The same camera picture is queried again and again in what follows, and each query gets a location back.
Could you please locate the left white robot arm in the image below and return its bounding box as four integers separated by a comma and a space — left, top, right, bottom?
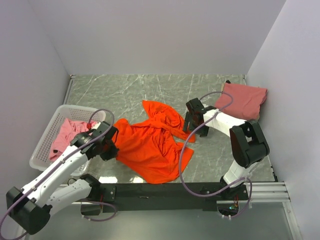
6, 121, 118, 235

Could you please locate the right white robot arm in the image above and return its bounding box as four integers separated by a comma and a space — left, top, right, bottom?
180, 98, 270, 200

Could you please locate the white plastic laundry basket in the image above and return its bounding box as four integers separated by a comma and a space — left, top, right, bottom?
29, 104, 106, 172

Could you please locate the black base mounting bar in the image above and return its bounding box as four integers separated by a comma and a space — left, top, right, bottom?
99, 182, 226, 213

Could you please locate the crumpled pink shirt in basket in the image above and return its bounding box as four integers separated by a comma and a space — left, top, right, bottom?
49, 118, 89, 162

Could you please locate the folded pink t shirt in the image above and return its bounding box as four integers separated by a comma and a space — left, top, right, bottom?
214, 82, 268, 120

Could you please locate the orange polo shirt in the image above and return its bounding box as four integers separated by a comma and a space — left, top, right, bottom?
113, 100, 196, 184

